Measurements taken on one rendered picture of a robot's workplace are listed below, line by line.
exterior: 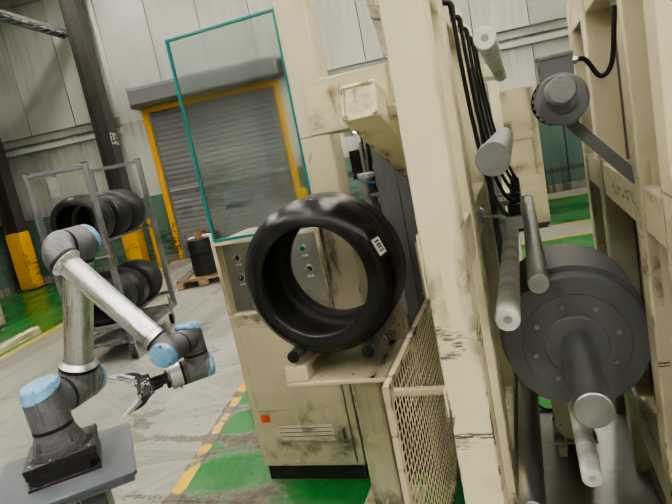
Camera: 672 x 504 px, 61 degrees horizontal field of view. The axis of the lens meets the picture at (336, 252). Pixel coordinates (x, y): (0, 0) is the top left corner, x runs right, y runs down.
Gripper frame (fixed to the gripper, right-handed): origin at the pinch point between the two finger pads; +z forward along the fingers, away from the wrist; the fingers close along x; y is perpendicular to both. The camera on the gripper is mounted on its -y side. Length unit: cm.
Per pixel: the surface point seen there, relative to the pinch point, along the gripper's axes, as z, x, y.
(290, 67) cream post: -94, -93, 39
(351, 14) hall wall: -538, -568, -617
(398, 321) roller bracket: -108, 10, 16
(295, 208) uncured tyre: -73, -36, 48
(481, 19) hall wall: -734, -463, -535
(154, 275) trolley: -52, -144, -421
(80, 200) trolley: -4, -208, -321
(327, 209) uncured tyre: -81, -31, 54
